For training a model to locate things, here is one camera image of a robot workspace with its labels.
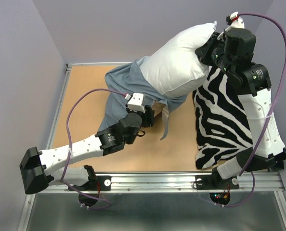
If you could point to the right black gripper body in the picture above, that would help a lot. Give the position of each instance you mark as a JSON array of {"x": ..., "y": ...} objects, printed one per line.
[{"x": 214, "y": 53}]

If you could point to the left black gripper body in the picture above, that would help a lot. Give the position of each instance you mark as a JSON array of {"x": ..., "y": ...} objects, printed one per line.
[{"x": 147, "y": 121}]

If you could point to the white pillow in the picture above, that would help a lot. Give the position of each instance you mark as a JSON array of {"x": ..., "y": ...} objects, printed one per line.
[{"x": 174, "y": 69}]

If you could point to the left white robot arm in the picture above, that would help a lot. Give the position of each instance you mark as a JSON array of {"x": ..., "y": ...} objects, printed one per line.
[{"x": 43, "y": 168}]

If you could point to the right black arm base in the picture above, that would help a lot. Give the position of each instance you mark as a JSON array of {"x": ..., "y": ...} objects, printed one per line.
[{"x": 219, "y": 189}]

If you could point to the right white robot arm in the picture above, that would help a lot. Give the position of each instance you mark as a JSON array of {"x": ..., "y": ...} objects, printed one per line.
[{"x": 253, "y": 89}]

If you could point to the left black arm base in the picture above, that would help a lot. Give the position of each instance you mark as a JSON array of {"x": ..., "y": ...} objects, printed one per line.
[{"x": 89, "y": 194}]

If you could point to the zebra print pillow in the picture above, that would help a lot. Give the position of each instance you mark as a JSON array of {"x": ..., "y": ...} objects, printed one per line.
[{"x": 222, "y": 128}]

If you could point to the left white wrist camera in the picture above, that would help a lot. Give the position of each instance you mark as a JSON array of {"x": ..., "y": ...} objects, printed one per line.
[{"x": 135, "y": 103}]

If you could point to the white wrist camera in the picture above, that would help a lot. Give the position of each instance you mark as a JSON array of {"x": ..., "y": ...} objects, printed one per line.
[
  {"x": 135, "y": 103},
  {"x": 233, "y": 21}
]

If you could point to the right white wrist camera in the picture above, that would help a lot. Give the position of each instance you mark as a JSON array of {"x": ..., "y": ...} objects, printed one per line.
[{"x": 233, "y": 21}]

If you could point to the aluminium front rail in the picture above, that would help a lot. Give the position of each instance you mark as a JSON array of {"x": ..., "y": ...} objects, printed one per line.
[{"x": 181, "y": 182}]

